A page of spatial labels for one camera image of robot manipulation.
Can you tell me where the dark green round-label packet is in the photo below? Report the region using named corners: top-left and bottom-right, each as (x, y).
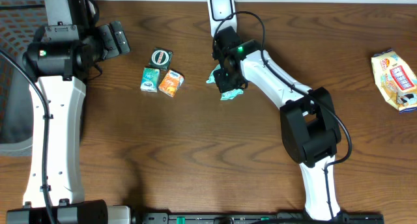
top-left (149, 47), bottom-right (173, 71)

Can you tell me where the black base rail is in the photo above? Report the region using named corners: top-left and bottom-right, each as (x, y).
top-left (131, 212), bottom-right (385, 224)

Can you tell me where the white barcode scanner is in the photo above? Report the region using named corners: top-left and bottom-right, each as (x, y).
top-left (207, 0), bottom-right (236, 37)

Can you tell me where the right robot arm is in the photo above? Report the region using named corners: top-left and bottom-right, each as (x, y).
top-left (212, 26), bottom-right (346, 221)

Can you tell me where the teal white small box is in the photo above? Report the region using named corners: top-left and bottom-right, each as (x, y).
top-left (140, 68), bottom-right (160, 92)

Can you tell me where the dark grey plastic basket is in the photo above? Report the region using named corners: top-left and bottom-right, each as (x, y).
top-left (1, 0), bottom-right (46, 157)

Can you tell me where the black cable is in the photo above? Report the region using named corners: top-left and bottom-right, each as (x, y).
top-left (212, 10), bottom-right (354, 218)
top-left (0, 49), bottom-right (56, 224)

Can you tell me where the yellow wet wipes pack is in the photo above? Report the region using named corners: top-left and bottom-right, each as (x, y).
top-left (371, 49), bottom-right (416, 113)

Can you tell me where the right black cable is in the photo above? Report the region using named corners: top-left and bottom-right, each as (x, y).
top-left (212, 10), bottom-right (354, 218)

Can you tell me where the teal snack packet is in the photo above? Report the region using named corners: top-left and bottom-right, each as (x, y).
top-left (206, 64), bottom-right (244, 101)

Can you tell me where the orange small snack box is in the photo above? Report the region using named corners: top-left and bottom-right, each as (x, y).
top-left (158, 70), bottom-right (184, 97)

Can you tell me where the left black cable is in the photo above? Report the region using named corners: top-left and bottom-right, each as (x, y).
top-left (0, 49), bottom-right (56, 224)

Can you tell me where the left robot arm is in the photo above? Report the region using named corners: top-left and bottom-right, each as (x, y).
top-left (6, 0), bottom-right (137, 224)

